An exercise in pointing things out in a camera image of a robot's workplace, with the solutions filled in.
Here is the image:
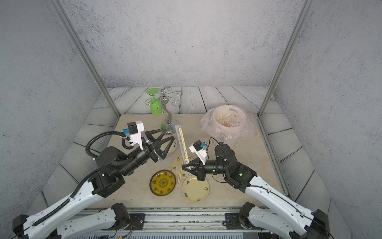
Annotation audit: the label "cream floral plate front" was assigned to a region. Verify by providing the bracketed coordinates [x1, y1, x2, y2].
[182, 176, 210, 203]

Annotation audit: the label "white bucket with pink bag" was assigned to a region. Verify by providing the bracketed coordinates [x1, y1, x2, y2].
[201, 105, 255, 141]

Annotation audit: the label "cream floral plate middle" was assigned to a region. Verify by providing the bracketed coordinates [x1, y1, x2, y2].
[171, 155, 191, 178]

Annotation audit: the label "cream floral plate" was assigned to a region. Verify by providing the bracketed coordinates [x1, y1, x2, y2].
[182, 176, 210, 203]
[171, 155, 191, 178]

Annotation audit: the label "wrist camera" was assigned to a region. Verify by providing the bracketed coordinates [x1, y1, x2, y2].
[122, 120, 144, 150]
[189, 140, 208, 165]

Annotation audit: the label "aluminium frame post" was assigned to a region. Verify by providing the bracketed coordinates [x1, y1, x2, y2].
[49, 0, 121, 118]
[258, 0, 313, 118]

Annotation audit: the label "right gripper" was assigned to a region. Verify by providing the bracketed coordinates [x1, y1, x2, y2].
[182, 157, 230, 182]

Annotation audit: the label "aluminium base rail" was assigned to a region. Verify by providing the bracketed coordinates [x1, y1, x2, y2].
[73, 209, 311, 239]

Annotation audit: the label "silver metal hook stand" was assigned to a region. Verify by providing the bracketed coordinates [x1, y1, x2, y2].
[157, 87, 183, 135]

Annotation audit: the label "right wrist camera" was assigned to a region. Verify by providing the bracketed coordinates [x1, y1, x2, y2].
[189, 140, 208, 165]

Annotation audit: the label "chopsticks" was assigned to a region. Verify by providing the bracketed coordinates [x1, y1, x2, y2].
[175, 124, 190, 165]

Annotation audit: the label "yellow patterned plate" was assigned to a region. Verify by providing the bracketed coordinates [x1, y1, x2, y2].
[149, 170, 177, 196]

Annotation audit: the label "left aluminium frame post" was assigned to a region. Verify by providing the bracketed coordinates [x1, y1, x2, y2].
[49, 0, 121, 118]

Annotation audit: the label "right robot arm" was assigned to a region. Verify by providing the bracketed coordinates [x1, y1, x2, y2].
[182, 140, 332, 239]

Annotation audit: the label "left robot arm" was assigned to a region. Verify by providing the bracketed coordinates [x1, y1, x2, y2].
[13, 121, 175, 239]

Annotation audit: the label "cream plate with black spot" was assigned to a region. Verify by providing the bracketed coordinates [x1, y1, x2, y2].
[161, 137, 178, 154]

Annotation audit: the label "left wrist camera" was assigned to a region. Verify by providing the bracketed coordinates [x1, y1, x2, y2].
[122, 120, 144, 150]

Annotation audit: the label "right aluminium frame post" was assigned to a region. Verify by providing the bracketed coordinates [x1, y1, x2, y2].
[258, 0, 313, 118]

